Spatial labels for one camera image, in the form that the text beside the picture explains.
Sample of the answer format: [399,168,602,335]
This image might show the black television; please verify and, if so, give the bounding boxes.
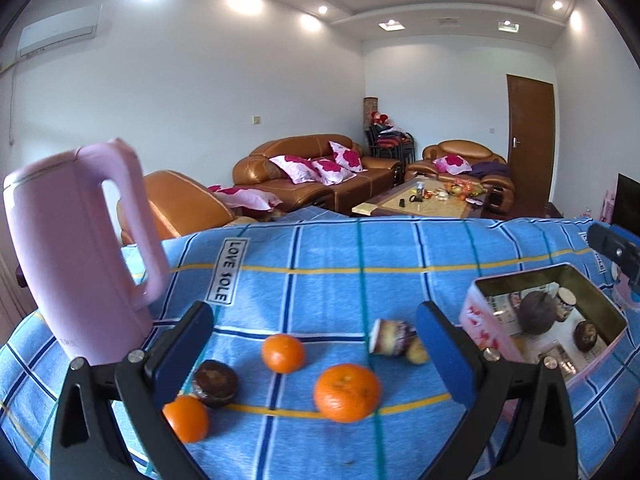
[611,174,640,237]

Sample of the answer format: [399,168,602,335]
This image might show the pink metal tin box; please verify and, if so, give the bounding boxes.
[459,263,628,388]

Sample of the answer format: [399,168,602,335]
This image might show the brown leather ottoman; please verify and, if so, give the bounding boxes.
[143,170,256,240]

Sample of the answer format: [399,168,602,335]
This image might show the white wall air conditioner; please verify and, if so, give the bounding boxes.
[16,6,102,60]

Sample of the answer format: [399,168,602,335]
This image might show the brown-green kiwi fruit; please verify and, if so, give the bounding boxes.
[405,336,430,365]

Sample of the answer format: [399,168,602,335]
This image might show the brown wooden door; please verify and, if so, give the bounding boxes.
[506,75,555,218]

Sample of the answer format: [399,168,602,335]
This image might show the purple sugarcane piece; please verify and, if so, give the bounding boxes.
[369,318,416,358]

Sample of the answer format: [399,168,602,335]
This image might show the armchair pink floral pillow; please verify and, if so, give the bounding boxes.
[433,154,472,176]

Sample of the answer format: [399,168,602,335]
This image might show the dark brown passion fruit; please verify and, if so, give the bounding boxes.
[191,360,240,408]

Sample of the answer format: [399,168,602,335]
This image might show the brown leather armchair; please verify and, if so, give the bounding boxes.
[405,140,515,214]

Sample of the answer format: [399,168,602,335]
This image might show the pink electric kettle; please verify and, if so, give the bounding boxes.
[3,139,169,365]

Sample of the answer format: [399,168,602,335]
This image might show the printed paper liner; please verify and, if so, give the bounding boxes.
[487,282,606,380]

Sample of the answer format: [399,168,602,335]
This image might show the stacked dark chairs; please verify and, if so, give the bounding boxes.
[366,110,416,165]

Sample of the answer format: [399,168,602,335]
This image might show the dark purple round fruit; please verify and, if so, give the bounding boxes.
[516,290,556,335]

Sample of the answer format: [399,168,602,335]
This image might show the small orange tangerine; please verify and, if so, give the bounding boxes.
[262,334,306,375]

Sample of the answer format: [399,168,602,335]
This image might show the purple cloth on armchair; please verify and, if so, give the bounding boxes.
[470,160,511,179]

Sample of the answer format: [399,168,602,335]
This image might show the blue plaid tablecloth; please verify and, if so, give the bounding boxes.
[0,206,640,480]

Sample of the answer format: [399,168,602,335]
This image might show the brown leather three-seat sofa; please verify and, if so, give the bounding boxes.
[232,133,402,214]

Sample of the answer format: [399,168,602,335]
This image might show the large orange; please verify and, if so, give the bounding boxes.
[314,363,382,424]

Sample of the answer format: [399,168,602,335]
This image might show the wooden coffee table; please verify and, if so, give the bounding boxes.
[352,176,488,219]

